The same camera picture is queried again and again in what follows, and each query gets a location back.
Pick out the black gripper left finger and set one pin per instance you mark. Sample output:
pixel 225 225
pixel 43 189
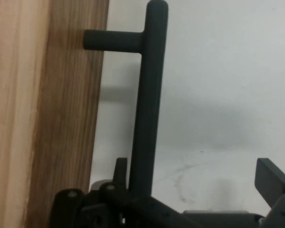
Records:
pixel 133 206

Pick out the wooden cabinet door panel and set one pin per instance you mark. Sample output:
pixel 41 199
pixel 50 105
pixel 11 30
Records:
pixel 69 118

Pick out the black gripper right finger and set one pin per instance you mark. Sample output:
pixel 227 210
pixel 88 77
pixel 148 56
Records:
pixel 273 180

